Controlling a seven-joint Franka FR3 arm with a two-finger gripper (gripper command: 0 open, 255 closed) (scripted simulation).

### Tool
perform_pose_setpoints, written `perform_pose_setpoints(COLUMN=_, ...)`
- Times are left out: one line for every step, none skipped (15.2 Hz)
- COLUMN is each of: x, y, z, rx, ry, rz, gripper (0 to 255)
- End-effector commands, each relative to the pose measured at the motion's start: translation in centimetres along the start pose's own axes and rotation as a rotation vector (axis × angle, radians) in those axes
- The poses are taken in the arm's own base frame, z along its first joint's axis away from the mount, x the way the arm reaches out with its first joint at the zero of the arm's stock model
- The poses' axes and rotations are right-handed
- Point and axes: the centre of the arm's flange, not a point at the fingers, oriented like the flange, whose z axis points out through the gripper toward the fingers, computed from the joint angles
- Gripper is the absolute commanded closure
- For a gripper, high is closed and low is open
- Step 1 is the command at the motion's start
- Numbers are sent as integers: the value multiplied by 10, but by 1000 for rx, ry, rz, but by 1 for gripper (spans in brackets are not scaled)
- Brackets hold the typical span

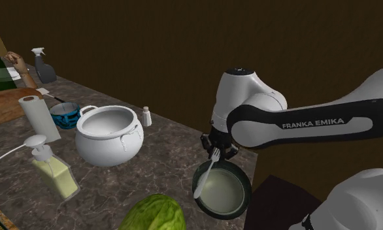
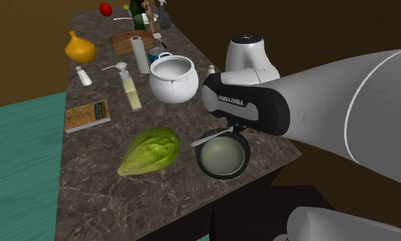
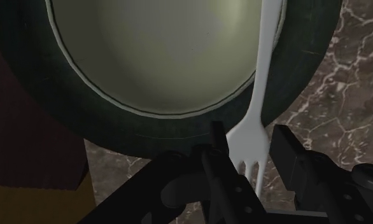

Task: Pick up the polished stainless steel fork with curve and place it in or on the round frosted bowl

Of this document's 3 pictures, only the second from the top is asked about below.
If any silver spoon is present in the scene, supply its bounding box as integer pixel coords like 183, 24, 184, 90
190, 125, 235, 147

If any dark bowl with pale inside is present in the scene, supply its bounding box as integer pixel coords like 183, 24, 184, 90
194, 127, 252, 180

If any white round pot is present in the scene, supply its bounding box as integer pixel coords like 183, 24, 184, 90
148, 55, 200, 105

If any green lettuce head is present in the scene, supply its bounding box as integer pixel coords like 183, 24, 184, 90
116, 126, 181, 177

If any clear soap pump dispenser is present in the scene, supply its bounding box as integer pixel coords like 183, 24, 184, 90
101, 61, 143, 112

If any blue mug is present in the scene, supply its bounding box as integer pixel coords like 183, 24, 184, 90
147, 46, 173, 64

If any white paper towel roll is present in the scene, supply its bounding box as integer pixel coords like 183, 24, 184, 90
129, 35, 152, 75

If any grey spray bottle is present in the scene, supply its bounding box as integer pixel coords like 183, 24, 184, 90
157, 0, 172, 31

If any brown bread loaf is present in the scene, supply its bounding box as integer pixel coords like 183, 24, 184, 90
108, 29, 156, 56

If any wooden pepper mill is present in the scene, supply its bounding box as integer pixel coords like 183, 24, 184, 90
142, 0, 159, 34

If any brown book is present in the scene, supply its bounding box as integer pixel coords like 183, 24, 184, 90
64, 99, 112, 135

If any green glass bottle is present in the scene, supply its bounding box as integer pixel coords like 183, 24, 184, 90
129, 0, 148, 31

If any white salt shaker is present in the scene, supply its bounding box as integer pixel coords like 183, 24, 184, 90
75, 65, 93, 87

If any yellow gourd-shaped vase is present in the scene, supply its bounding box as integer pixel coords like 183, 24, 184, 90
64, 30, 98, 64

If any red apple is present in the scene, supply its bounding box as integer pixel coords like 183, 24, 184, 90
99, 2, 114, 18

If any black-handled spatula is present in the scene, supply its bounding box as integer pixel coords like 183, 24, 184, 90
152, 31, 168, 49

